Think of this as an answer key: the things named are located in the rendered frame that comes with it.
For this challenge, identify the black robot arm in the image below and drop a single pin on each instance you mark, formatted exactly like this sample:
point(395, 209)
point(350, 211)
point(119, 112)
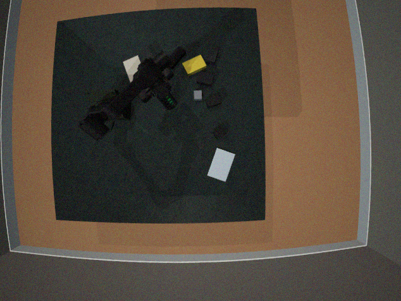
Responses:
point(149, 74)

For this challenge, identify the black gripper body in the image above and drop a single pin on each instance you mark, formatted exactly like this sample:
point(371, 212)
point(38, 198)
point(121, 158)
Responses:
point(144, 95)

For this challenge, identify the yellow rectangular block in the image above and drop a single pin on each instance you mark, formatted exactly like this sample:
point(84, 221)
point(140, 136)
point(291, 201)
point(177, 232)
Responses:
point(194, 65)

